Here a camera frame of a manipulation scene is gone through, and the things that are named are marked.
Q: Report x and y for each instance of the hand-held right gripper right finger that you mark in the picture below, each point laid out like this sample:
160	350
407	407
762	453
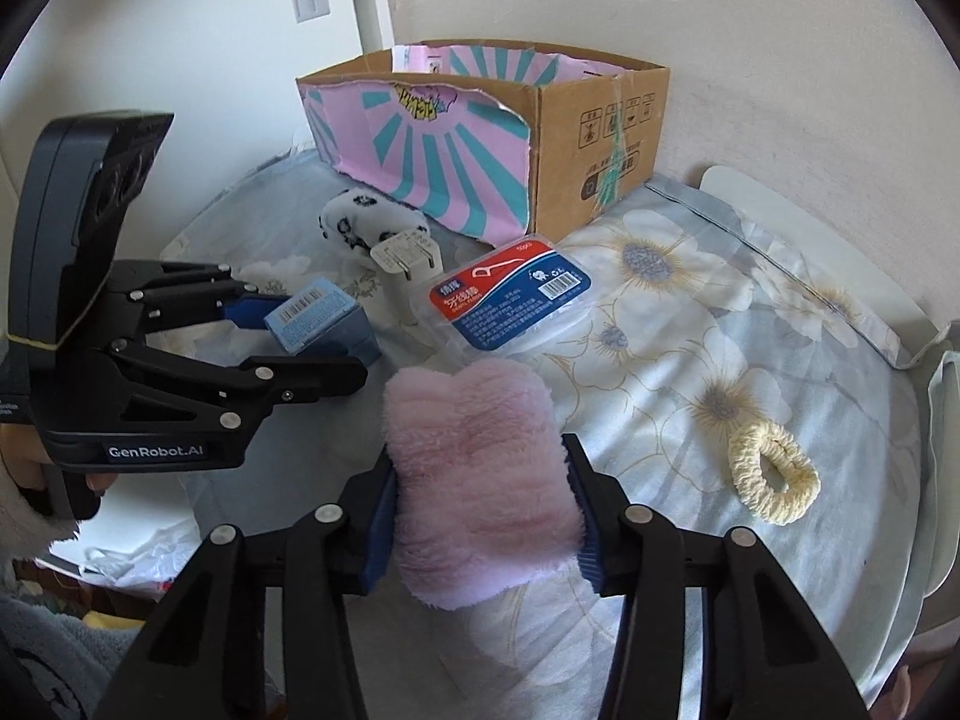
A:
586	532

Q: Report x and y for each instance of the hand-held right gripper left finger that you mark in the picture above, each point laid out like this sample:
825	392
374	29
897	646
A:
379	532

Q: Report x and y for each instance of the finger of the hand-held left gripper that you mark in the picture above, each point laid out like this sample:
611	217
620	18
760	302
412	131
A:
251	310
315	379

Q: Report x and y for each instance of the small blue box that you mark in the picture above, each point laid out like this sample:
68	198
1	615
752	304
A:
315	315

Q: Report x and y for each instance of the pink fluffy cloth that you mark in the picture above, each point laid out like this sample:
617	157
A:
480	480

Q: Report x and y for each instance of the person's left hand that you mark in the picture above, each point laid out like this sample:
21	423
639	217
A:
16	457

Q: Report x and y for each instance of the black spotted white fuzzy item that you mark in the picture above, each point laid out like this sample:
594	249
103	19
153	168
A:
352	217

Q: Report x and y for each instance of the white charger plug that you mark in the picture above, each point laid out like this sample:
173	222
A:
397	255

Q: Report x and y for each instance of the cream scrunchie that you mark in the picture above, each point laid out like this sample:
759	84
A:
742	465

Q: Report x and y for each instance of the floral bed sheet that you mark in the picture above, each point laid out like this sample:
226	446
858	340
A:
675	360

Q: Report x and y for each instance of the clear box with blue label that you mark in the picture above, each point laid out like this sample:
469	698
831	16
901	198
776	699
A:
510	292

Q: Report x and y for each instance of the white plastic bag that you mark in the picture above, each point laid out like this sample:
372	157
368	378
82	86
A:
135	562

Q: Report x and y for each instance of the person's grey fleece clothing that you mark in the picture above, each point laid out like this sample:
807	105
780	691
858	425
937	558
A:
52	637

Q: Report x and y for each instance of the cardboard box with pink print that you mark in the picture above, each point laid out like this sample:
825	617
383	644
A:
585	135

